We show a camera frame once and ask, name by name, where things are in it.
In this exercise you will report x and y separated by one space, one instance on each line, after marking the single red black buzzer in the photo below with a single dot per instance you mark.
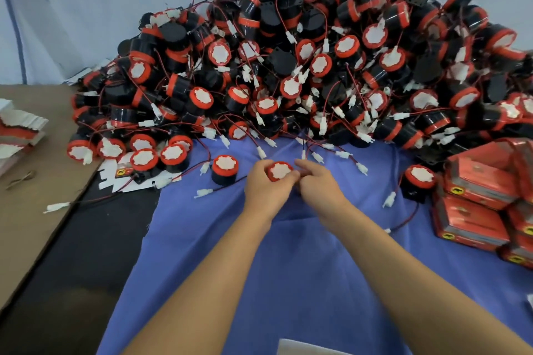
225 167
419 177
281 171

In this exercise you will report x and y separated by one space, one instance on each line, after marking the stack of paper boxes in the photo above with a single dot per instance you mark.
18 134

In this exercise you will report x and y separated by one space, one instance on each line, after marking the orange white paper box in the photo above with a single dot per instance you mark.
520 251
470 226
500 153
483 184
525 217
312 348

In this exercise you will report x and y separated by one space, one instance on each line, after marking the blue cloth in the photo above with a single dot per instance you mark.
275 284

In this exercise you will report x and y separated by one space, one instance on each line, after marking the person's right forearm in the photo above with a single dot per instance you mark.
416 284

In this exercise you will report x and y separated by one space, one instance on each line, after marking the brown cardboard sheet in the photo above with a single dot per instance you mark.
37 217

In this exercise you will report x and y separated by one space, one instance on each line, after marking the person's left forearm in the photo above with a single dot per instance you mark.
204 292

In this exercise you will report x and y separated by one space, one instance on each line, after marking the pile of black red buzzers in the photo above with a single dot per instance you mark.
291 59

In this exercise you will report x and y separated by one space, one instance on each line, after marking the rubber band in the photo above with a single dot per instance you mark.
21 180

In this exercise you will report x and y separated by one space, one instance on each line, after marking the person's right hand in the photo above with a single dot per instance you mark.
321 188

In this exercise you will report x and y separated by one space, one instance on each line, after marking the person's left hand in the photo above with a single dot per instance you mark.
266 197

